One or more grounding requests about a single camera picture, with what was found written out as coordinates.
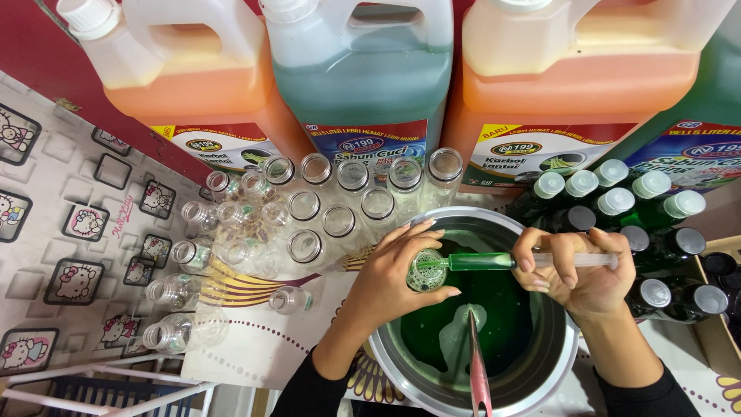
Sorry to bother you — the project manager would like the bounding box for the person's left hand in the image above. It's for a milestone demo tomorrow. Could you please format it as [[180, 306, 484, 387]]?
[[344, 218, 462, 344]]

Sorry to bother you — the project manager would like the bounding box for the person's right hand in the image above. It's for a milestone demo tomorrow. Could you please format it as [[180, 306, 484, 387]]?
[[512, 227, 638, 326]]

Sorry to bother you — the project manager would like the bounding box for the small clear plastic bottle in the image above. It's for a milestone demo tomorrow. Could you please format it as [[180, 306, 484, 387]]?
[[405, 249, 450, 293]]

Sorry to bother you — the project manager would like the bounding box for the clear syringe with green liquid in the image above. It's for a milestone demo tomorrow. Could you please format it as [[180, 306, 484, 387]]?
[[431, 251, 619, 273]]

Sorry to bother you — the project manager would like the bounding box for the group of capped green bottles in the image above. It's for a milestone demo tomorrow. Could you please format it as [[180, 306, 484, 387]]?
[[506, 159, 729, 320]]

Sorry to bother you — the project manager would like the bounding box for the green liquid soap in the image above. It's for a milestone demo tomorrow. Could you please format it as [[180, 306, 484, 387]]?
[[399, 232, 536, 378]]

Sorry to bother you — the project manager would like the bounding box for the round metal bowl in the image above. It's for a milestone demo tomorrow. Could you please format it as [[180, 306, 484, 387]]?
[[367, 207, 581, 417]]

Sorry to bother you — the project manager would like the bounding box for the group of empty clear bottles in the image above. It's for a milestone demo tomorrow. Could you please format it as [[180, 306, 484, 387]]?
[[142, 147, 464, 355]]

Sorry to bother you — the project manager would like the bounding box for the floral plastic table mat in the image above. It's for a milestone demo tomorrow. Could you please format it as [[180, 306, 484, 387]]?
[[182, 191, 741, 417]]

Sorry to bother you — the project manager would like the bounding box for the cardboard box of dark bottles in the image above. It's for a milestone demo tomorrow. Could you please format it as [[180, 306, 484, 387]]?
[[692, 234, 741, 380]]

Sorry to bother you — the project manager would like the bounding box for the large orange liquid jerrycan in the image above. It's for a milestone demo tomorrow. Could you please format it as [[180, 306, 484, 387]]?
[[440, 0, 737, 196]]

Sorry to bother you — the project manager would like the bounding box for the teal liquid jerrycan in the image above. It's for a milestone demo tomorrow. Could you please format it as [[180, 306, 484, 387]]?
[[259, 0, 455, 187]]

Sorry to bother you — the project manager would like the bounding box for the green liquid jerrycan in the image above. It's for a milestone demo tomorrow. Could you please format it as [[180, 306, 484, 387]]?
[[602, 29, 741, 195]]

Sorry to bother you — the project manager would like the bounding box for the orange liquid jerrycan with cap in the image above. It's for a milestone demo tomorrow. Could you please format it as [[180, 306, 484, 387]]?
[[56, 0, 316, 175]]

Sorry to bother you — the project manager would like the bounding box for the white metal rack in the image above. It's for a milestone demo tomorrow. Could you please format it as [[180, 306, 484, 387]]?
[[0, 353, 218, 417]]

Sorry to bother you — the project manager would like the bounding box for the red-handled ladle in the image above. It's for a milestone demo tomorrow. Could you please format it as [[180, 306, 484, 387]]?
[[468, 310, 493, 417]]

